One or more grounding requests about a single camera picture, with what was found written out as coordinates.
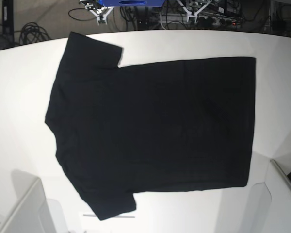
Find black T-shirt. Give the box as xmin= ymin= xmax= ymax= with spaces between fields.
xmin=45 ymin=32 xmax=256 ymax=220

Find blue plastic bin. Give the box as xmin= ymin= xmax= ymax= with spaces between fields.
xmin=98 ymin=0 xmax=165 ymax=7

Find black equipment rack left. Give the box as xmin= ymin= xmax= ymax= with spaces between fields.
xmin=2 ymin=0 xmax=14 ymax=39

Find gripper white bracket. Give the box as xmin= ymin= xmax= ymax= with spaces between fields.
xmin=79 ymin=0 xmax=114 ymax=25
xmin=176 ymin=0 xmax=212 ymax=24

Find coiled black cables left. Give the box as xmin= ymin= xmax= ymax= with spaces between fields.
xmin=18 ymin=22 xmax=50 ymax=46

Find white bin right front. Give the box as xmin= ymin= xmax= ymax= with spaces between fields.
xmin=240 ymin=160 xmax=291 ymax=233

